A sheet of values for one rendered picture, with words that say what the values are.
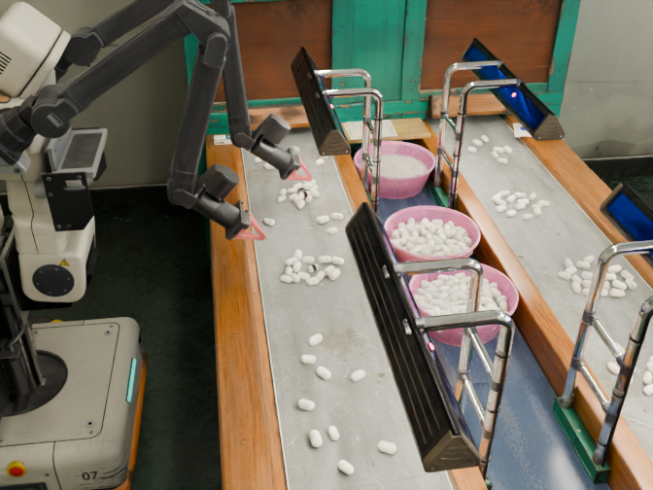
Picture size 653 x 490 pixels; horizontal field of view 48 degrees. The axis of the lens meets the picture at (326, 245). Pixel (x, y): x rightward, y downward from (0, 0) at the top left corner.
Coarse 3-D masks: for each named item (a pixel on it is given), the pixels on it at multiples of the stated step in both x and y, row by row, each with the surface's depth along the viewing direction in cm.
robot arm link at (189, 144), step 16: (208, 48) 146; (224, 48) 147; (208, 64) 148; (192, 80) 154; (208, 80) 153; (192, 96) 155; (208, 96) 156; (192, 112) 157; (208, 112) 158; (192, 128) 160; (192, 144) 162; (176, 160) 164; (192, 160) 164; (176, 176) 165; (192, 176) 166; (192, 192) 169
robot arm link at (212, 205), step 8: (200, 192) 172; (208, 192) 171; (200, 200) 171; (208, 200) 172; (216, 200) 173; (192, 208) 173; (200, 208) 172; (208, 208) 172; (216, 208) 173; (208, 216) 174
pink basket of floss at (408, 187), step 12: (372, 144) 247; (384, 144) 249; (396, 144) 249; (408, 144) 248; (360, 156) 243; (372, 156) 248; (420, 156) 246; (432, 156) 240; (360, 168) 233; (432, 168) 233; (384, 180) 229; (408, 180) 229; (420, 180) 232; (384, 192) 233; (396, 192) 233; (408, 192) 234
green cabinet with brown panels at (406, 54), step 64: (256, 0) 233; (320, 0) 237; (384, 0) 240; (448, 0) 244; (512, 0) 247; (576, 0) 249; (192, 64) 241; (256, 64) 246; (320, 64) 249; (384, 64) 252; (448, 64) 256; (512, 64) 260
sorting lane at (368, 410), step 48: (288, 144) 254; (336, 192) 225; (288, 240) 203; (336, 240) 203; (288, 288) 184; (336, 288) 184; (288, 336) 169; (336, 336) 169; (288, 384) 156; (336, 384) 156; (384, 384) 156; (288, 432) 145; (384, 432) 145; (288, 480) 135; (336, 480) 135; (384, 480) 135; (432, 480) 135
